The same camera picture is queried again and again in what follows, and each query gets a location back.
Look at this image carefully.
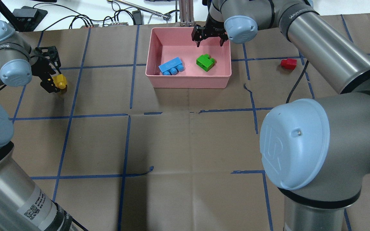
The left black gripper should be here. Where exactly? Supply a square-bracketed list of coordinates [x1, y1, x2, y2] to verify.
[31, 46, 60, 93]

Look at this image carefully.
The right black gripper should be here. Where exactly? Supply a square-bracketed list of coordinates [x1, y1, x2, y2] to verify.
[191, 14, 229, 48]

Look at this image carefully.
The yellow toy block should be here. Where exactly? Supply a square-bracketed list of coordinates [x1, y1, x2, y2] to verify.
[52, 74, 67, 93]

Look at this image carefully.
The green toy block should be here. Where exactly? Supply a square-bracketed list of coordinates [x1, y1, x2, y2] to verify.
[196, 54, 217, 72]

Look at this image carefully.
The blue toy block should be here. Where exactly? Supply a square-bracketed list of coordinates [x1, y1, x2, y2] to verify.
[159, 57, 185, 75]

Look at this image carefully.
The red toy block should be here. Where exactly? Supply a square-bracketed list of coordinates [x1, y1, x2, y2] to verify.
[280, 58, 297, 70]

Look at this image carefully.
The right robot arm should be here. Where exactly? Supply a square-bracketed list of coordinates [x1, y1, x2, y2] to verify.
[191, 0, 370, 231]

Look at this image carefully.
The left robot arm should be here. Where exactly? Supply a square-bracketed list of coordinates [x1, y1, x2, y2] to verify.
[0, 20, 86, 231]

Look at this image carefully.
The pink plastic box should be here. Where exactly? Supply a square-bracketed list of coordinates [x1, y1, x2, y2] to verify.
[145, 27, 232, 88]

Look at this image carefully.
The aluminium frame post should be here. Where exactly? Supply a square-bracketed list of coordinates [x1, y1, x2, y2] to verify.
[179, 0, 195, 27]

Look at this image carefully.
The black camera stand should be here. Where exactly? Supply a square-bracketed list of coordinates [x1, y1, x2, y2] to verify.
[0, 0, 48, 32]

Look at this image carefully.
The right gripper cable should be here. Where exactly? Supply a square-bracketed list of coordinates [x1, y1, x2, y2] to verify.
[286, 59, 310, 104]

